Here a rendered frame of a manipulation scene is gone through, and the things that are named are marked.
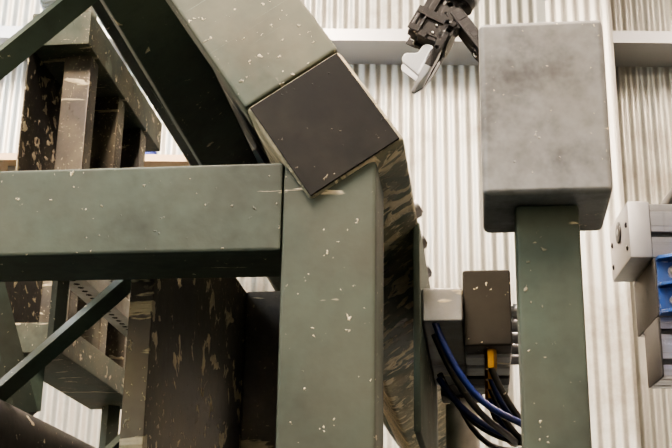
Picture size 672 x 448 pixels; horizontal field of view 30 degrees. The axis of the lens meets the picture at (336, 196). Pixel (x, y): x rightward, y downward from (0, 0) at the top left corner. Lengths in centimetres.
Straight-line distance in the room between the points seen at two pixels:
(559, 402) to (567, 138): 25
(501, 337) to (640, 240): 53
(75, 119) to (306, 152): 191
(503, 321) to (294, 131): 38
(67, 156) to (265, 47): 182
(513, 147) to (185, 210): 32
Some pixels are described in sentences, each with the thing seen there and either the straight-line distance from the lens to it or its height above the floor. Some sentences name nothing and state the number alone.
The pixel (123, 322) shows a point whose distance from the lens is 264.
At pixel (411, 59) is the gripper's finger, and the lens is 228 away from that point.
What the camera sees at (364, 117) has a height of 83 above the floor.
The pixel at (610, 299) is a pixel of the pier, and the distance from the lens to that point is 534.
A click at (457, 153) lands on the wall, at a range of 572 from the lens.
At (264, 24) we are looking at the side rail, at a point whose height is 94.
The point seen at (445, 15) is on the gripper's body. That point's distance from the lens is 234.
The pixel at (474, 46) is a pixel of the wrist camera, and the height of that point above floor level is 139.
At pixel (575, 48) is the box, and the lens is 122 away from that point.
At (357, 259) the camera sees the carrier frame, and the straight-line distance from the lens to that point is 115.
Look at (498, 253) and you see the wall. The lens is 558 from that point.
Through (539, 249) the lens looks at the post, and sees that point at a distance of 118.
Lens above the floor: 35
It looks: 20 degrees up
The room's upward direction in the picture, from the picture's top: 1 degrees clockwise
